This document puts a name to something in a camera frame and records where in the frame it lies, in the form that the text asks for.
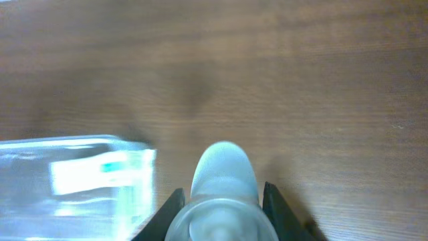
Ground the clear plastic container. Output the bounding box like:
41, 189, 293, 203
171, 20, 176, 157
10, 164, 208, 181
1, 135, 156, 240

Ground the white translucent spray bottle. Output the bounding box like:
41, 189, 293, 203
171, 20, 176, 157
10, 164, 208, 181
165, 141, 278, 241

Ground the white Panadol medicine box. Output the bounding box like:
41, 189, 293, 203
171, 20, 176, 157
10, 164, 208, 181
49, 149, 156, 195

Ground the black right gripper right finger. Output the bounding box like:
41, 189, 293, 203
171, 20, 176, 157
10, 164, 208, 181
262, 182, 316, 241

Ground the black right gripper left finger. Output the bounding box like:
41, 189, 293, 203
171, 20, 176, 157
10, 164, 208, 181
131, 188, 185, 241

